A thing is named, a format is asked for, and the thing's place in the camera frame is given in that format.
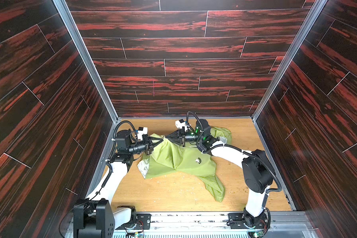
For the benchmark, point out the green zip jacket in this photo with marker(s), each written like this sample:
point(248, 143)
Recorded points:
point(168, 157)

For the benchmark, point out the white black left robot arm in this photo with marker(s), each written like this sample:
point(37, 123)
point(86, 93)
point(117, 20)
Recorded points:
point(93, 217)

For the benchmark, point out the aluminium corner post left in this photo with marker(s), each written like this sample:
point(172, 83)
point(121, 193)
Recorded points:
point(78, 41)

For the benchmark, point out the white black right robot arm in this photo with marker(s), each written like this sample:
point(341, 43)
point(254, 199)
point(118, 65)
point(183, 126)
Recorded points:
point(259, 174)

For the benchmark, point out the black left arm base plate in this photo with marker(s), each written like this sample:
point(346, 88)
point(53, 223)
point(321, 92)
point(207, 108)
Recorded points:
point(138, 221)

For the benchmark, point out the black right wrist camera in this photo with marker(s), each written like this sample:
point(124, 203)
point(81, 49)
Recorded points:
point(181, 126)

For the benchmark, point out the aluminium corner post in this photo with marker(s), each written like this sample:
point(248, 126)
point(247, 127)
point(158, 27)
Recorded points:
point(78, 41)
point(305, 28)

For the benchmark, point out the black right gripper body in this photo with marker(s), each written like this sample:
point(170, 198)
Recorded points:
point(182, 138)

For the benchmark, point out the aluminium corner post right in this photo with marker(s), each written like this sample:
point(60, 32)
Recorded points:
point(305, 28)

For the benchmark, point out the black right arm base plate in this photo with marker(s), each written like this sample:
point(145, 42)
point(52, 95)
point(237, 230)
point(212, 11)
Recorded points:
point(247, 221)

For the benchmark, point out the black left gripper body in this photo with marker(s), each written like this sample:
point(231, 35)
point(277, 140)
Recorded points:
point(149, 144)

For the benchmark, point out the aluminium front rail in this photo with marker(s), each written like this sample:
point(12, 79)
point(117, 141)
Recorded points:
point(288, 224)

